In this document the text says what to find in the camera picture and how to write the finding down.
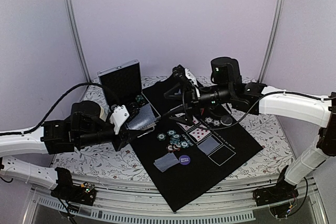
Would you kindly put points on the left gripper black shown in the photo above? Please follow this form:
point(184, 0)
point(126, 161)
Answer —
point(124, 139)

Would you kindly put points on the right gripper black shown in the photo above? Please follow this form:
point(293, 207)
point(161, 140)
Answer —
point(190, 95)

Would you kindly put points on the face up card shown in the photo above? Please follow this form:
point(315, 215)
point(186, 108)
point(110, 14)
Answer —
point(199, 134)
point(186, 127)

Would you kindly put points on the blue playing card deck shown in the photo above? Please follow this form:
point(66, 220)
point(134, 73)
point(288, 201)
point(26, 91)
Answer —
point(143, 119)

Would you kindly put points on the blue ten chip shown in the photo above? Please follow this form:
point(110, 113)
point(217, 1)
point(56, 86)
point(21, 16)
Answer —
point(209, 120)
point(216, 122)

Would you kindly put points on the green twenty chip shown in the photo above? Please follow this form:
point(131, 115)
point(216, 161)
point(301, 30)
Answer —
point(161, 136)

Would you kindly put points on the green poker chip stack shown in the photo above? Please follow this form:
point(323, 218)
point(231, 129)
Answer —
point(140, 100)

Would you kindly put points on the chip pile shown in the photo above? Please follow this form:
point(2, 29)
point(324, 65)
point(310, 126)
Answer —
point(176, 142)

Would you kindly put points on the black round dealer button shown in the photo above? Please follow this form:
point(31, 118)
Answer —
point(226, 120)

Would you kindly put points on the dealt card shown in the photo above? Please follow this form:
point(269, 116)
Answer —
point(163, 166)
point(169, 158)

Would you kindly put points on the purple small blind button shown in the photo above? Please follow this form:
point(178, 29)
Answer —
point(184, 160)

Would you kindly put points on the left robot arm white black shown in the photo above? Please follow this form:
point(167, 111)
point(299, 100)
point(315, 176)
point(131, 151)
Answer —
point(27, 141)

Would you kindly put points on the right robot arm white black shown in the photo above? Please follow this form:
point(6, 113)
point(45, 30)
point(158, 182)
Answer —
point(258, 98)

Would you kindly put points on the cream ceramic cup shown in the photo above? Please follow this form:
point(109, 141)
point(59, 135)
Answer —
point(103, 115)

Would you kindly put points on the aluminium poker chip case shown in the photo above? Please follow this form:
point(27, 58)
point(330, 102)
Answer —
point(125, 81)

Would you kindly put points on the black poker play mat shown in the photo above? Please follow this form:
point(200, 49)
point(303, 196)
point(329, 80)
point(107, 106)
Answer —
point(179, 185)

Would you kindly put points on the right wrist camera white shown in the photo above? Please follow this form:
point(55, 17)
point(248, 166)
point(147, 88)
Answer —
point(184, 76)

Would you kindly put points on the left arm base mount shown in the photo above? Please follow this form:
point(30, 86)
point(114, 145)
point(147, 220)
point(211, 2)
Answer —
point(65, 189)

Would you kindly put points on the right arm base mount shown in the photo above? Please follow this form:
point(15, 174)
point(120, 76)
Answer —
point(281, 191)

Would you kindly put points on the left aluminium frame post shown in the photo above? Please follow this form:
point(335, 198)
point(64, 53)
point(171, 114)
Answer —
point(76, 38)

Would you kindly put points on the aluminium frame post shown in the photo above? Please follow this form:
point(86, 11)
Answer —
point(271, 41)
point(76, 38)

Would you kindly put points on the right aluminium frame post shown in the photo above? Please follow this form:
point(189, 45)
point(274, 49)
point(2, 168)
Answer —
point(271, 41)

